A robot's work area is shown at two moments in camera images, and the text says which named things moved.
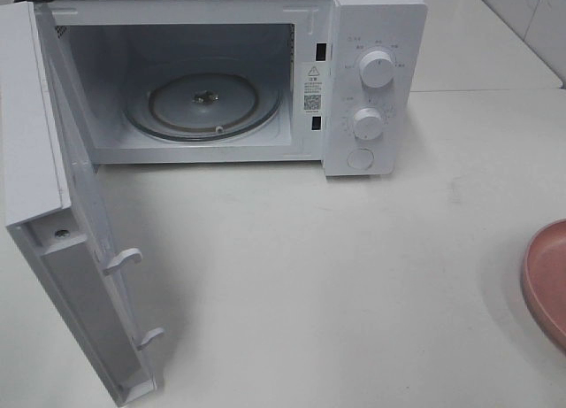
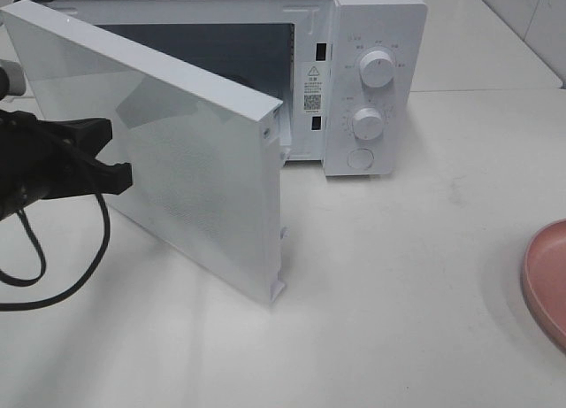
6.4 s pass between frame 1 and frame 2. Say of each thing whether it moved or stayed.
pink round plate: stayed
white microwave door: moved
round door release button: stayed
